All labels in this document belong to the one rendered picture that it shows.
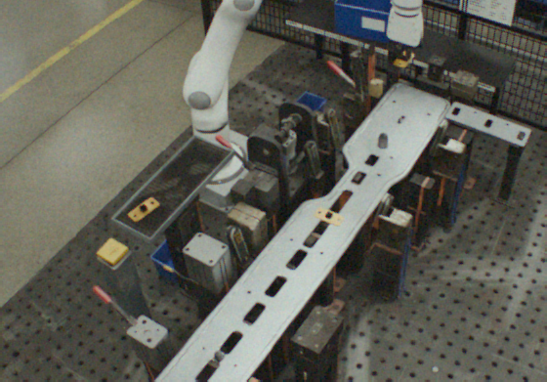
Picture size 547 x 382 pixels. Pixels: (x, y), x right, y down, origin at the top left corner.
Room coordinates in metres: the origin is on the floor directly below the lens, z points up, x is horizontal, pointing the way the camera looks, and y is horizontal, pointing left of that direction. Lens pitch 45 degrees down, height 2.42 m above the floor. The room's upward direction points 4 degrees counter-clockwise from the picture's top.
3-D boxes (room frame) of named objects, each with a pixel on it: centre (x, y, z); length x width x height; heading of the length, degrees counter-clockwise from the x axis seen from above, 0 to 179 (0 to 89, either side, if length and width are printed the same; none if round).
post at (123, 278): (1.06, 0.42, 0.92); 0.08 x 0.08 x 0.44; 55
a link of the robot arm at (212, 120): (1.76, 0.21, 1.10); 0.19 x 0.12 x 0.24; 173
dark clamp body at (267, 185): (1.35, 0.05, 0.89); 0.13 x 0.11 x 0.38; 55
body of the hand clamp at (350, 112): (1.74, -0.26, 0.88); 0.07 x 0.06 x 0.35; 55
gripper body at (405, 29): (1.65, -0.40, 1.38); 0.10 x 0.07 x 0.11; 55
